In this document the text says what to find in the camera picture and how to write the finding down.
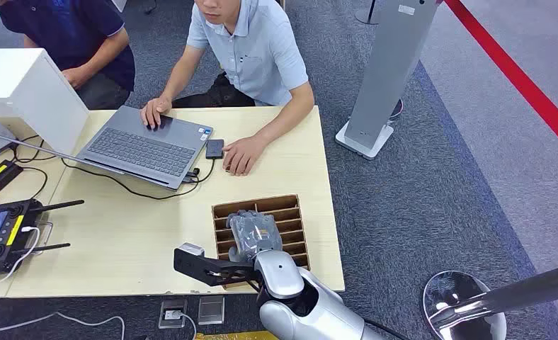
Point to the person's left hand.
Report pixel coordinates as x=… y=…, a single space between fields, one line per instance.
x=241 y=155

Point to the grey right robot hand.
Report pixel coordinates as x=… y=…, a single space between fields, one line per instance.
x=255 y=232

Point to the person's hand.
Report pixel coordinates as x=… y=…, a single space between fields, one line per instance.
x=75 y=77

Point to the person's right hand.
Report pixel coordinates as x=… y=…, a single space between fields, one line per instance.
x=154 y=110

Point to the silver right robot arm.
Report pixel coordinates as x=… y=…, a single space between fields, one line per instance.
x=316 y=309

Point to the person's right forearm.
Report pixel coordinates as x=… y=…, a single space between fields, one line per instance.
x=180 y=70

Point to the person's left forearm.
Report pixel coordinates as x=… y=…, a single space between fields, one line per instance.
x=286 y=117

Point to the person in dark shirt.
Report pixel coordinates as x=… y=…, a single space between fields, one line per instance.
x=77 y=42

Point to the wooden slotted card holder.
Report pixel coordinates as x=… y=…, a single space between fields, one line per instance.
x=288 y=213

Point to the person in light shirt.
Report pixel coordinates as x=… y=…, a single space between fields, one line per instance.
x=260 y=51

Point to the small black usb hub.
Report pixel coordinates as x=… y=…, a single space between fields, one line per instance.
x=214 y=149

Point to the grey open laptop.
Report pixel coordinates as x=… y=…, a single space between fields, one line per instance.
x=143 y=150

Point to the white box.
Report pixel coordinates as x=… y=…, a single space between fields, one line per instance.
x=25 y=89

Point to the closed metal floor socket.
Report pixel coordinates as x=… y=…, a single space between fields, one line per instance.
x=211 y=309

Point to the floor socket with plug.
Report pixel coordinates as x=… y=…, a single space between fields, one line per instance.
x=172 y=313

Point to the black remote controller with screen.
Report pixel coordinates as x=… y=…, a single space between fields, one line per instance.
x=2 y=234

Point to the grey pillar stand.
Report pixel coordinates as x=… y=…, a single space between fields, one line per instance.
x=391 y=65

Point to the red barrier belt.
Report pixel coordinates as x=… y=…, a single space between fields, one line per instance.
x=518 y=77

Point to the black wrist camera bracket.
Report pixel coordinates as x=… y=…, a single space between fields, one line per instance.
x=199 y=267

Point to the chrome stanchion post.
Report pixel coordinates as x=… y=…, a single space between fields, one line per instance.
x=471 y=305

